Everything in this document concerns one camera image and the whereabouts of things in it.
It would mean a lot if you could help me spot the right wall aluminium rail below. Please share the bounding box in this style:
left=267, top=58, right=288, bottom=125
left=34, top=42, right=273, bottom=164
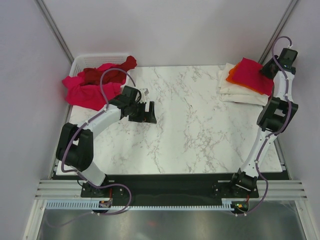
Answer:
left=258, top=0, right=300, bottom=64

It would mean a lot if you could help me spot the white slotted cable duct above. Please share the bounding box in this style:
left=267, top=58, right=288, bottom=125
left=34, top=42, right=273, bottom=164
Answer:
left=45, top=199, right=242, bottom=211

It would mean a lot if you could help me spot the aluminium frame extrusion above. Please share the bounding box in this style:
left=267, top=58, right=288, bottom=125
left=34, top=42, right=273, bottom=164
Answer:
left=35, top=180, right=307, bottom=201

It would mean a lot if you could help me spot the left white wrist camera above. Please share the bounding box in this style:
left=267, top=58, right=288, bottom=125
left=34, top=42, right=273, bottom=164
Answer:
left=139, top=88, right=149, bottom=102

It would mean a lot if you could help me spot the folded white t shirt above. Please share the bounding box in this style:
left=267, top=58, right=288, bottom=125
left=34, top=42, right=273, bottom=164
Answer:
left=217, top=63, right=269, bottom=106

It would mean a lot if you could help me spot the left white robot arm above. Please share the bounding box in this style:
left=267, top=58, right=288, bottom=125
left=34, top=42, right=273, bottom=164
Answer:
left=55, top=86, right=157, bottom=197

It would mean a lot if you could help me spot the white plastic laundry basket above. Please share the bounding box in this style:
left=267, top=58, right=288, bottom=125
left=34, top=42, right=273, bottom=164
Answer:
left=62, top=53, right=129, bottom=92

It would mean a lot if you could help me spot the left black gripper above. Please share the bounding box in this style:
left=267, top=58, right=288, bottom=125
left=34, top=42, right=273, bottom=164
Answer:
left=129, top=101, right=156, bottom=125

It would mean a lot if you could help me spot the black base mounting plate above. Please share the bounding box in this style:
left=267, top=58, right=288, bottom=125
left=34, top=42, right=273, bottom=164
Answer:
left=80, top=173, right=259, bottom=206

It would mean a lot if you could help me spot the wall aluminium rail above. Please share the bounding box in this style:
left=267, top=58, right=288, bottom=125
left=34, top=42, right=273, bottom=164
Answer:
left=258, top=0, right=300, bottom=64
left=34, top=0, right=75, bottom=64

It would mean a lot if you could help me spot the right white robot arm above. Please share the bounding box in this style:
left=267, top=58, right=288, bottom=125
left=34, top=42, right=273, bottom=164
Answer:
left=227, top=47, right=299, bottom=198

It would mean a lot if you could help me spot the folded orange t shirt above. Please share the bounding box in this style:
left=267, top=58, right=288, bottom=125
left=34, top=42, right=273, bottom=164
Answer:
left=226, top=65, right=263, bottom=95

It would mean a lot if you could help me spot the pink magenta t shirt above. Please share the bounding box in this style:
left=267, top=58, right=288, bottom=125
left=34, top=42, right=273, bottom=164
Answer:
left=65, top=71, right=122, bottom=111

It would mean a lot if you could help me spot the left wall aluminium rail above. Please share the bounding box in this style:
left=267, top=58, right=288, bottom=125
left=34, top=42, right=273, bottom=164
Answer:
left=34, top=0, right=75, bottom=64

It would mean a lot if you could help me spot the dark red t shirt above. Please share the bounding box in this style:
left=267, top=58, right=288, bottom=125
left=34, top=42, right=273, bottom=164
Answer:
left=82, top=55, right=137, bottom=86

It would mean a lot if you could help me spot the crimson red t shirt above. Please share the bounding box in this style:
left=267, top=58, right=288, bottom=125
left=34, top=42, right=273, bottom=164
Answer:
left=231, top=57, right=274, bottom=96

